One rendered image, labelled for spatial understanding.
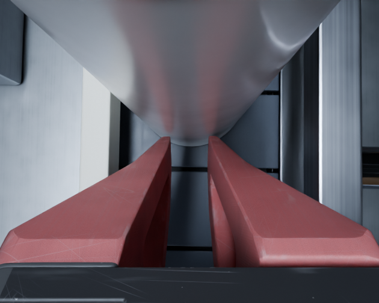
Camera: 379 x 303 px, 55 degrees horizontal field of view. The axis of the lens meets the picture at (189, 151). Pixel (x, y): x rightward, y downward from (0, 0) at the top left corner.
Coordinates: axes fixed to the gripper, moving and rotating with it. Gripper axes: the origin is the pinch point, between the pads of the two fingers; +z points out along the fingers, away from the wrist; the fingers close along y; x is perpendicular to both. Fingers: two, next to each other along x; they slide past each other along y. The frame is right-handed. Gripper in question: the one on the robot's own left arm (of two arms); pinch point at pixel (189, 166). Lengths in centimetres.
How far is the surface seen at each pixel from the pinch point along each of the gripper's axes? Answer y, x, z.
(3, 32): 10.6, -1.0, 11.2
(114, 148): 3.2, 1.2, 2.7
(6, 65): 10.6, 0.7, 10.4
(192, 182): -0.2, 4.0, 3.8
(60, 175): 8.1, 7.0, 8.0
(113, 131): 3.1, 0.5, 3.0
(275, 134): -4.2, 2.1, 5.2
